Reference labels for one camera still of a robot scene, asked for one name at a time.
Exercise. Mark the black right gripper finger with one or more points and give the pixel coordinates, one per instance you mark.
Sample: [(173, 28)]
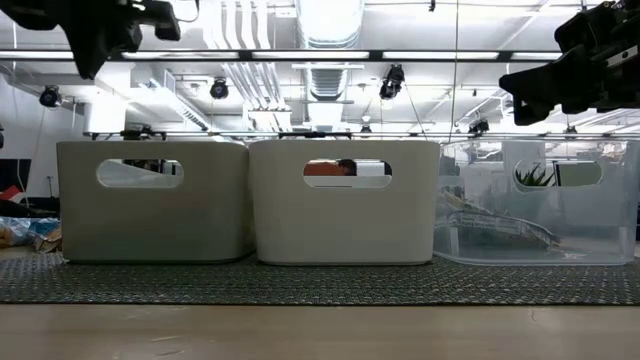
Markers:
[(545, 72), (547, 91)]

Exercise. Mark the green orange granola bar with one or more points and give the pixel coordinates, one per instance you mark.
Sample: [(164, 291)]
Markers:
[(490, 236)]

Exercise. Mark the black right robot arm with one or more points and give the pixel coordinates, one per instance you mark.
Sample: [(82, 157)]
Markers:
[(632, 7)]

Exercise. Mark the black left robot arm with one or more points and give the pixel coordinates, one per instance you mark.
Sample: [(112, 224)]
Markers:
[(30, 12)]

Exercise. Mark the black ceiling track light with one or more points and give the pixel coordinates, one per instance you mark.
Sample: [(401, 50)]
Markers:
[(479, 126), (392, 82), (50, 96), (219, 89)]

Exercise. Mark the small artificial green plant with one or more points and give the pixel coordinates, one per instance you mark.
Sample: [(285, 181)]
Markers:
[(535, 179)]

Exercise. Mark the clear plastic bin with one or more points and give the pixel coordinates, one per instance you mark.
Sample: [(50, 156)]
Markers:
[(600, 225)]

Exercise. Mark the grey plastic bin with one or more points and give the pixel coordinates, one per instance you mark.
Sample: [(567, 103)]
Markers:
[(150, 225)]

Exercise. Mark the person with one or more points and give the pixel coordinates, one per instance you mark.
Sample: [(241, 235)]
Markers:
[(347, 167)]

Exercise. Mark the red office partition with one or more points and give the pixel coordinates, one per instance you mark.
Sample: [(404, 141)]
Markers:
[(320, 169)]

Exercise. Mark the white plastic bin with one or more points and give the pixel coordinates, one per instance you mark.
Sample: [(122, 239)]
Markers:
[(345, 225)]

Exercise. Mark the dark ribbed placemat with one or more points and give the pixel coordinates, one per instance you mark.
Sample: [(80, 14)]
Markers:
[(320, 285)]

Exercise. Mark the black metal frame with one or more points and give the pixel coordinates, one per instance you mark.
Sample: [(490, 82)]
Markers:
[(246, 55)]

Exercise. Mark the silver ventilation duct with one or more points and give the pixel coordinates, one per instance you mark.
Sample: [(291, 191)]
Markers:
[(327, 80)]

